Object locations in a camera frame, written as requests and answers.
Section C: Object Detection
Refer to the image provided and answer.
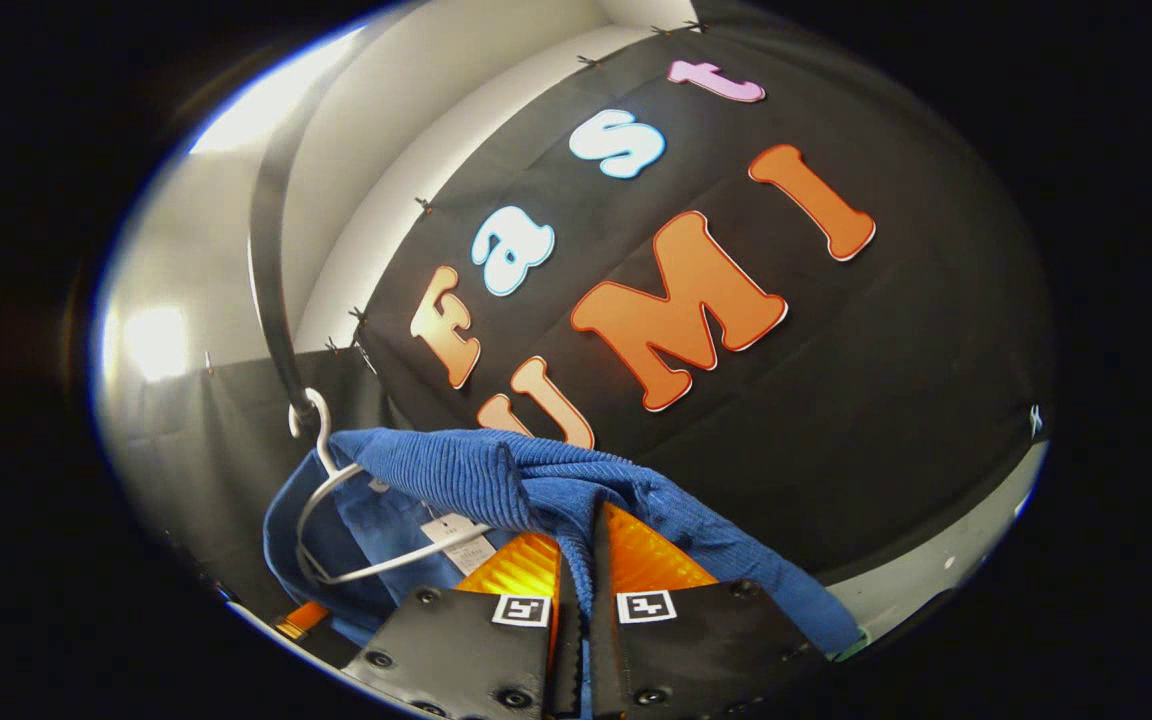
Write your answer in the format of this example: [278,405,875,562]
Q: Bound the black clothes rack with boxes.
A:
[248,40,367,431]

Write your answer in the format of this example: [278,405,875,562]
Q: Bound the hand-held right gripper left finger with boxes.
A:
[341,530,583,720]

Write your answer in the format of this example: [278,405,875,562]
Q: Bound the white clothes hanger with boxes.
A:
[288,388,497,586]

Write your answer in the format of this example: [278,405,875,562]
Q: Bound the blue knitted jacket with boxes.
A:
[264,428,862,720]

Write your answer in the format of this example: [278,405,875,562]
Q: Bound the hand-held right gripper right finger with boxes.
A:
[590,500,827,720]

